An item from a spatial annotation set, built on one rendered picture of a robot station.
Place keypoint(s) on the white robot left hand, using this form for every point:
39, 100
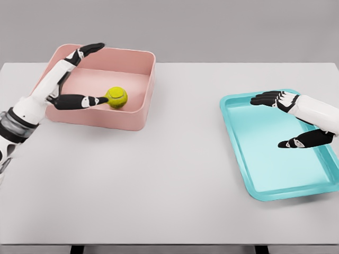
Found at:
50, 79

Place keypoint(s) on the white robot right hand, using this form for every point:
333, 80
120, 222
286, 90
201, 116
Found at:
315, 111

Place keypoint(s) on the yellow-green tennis ball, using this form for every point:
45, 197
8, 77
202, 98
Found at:
118, 99

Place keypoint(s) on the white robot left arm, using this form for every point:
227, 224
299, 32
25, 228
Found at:
25, 111

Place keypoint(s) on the blue rectangular tray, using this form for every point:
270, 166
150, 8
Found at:
265, 153

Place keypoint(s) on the pink square basket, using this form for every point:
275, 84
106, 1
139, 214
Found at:
124, 79

